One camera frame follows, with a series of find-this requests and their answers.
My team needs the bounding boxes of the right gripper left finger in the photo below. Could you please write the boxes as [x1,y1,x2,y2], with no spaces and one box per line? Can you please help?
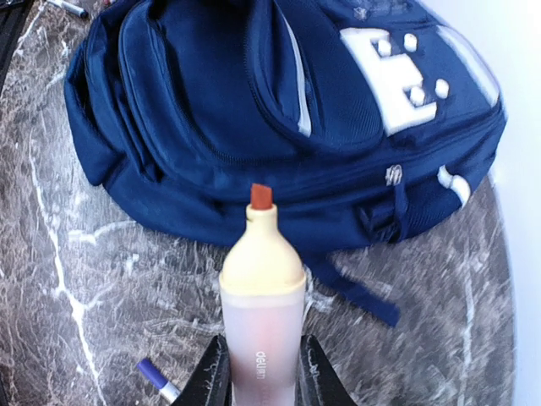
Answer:
[172,335,232,406]

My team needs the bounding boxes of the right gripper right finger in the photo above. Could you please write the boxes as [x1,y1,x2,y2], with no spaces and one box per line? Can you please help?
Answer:
[296,335,356,406]

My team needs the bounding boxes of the pink highlighter pen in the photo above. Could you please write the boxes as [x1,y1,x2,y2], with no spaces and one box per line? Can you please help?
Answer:
[219,184,306,405]

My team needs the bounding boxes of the navy blue backpack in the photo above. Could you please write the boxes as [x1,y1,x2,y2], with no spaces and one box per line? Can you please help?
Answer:
[64,1,506,326]

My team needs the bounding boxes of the blue capped white marker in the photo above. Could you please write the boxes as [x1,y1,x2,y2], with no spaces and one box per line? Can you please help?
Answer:
[137,358,181,405]

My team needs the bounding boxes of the black capped white marker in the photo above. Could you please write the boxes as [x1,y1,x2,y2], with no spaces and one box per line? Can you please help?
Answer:
[47,0,89,19]

